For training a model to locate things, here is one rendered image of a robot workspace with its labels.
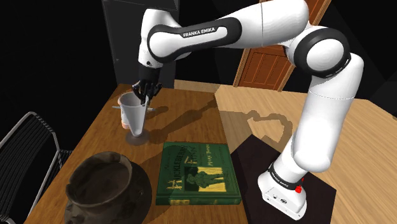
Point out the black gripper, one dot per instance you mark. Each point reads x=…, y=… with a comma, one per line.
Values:
x=148, y=74

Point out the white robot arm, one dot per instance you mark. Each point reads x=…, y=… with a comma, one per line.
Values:
x=322, y=102

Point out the thin white stick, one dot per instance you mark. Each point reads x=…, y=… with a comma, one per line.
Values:
x=116, y=107

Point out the black metal chair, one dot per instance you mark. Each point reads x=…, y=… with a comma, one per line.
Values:
x=24, y=145

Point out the dark grey cabinet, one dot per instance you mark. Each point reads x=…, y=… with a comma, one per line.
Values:
x=127, y=46

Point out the white cone cup grey base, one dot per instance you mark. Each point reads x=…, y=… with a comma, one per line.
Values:
x=135, y=118

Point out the brown wooden table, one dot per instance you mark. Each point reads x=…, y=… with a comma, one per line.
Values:
x=192, y=124

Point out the brown wooden door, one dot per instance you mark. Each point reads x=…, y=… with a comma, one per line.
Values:
x=266, y=68

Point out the green hardcover book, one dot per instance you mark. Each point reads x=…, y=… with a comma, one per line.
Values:
x=198, y=173

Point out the dark brown clay pot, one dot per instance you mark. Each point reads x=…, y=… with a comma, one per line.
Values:
x=102, y=192

